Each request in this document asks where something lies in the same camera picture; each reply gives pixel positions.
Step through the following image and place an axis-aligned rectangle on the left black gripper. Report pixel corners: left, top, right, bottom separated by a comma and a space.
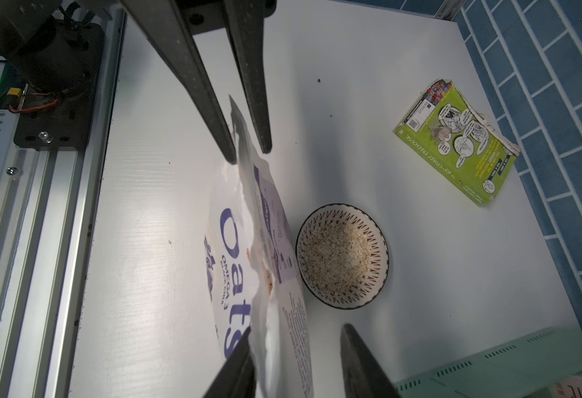
121, 0, 277, 164

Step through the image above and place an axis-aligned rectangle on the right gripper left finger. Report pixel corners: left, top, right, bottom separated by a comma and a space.
203, 327, 256, 398

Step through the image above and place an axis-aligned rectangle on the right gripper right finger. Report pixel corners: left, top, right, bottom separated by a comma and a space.
340, 323, 400, 398

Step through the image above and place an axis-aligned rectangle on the oats bag clear purple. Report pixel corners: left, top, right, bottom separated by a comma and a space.
204, 104, 314, 397

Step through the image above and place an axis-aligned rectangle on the patterned red white bowl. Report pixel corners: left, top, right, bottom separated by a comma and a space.
295, 203, 390, 310

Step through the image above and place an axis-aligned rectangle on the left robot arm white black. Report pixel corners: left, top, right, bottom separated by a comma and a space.
0, 1, 277, 164

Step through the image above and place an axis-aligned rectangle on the mint green file organizer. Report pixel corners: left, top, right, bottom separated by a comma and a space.
394, 328, 582, 397

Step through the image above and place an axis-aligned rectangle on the green comic paperback book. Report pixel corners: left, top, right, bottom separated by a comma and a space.
394, 80, 521, 207

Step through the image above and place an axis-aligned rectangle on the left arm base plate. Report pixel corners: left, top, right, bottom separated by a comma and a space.
9, 73, 99, 150

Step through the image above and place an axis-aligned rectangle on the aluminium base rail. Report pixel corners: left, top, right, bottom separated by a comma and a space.
0, 9, 126, 397

